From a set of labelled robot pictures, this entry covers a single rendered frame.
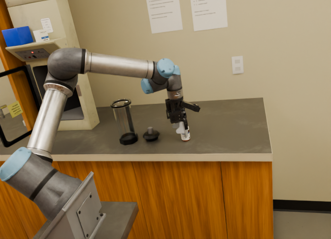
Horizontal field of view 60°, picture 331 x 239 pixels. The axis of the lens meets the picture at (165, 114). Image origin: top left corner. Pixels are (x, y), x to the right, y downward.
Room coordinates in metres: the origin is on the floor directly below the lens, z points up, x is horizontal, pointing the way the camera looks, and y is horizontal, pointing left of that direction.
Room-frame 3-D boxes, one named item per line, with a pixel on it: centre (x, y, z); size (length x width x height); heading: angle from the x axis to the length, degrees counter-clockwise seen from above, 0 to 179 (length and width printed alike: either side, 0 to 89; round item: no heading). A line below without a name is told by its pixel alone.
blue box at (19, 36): (1.68, 0.74, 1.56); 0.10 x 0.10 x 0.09; 72
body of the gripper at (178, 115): (1.31, -0.06, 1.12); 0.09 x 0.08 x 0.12; 102
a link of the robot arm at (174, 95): (1.31, -0.06, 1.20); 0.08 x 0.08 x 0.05
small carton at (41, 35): (1.64, 0.59, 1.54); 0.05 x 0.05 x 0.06; 58
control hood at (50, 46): (1.65, 0.64, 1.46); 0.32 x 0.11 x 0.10; 72
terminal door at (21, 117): (1.60, 0.84, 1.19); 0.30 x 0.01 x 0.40; 152
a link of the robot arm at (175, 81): (1.31, -0.06, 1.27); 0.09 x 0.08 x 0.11; 116
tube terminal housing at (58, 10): (1.83, 0.58, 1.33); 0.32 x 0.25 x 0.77; 72
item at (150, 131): (1.39, 0.09, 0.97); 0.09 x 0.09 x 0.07
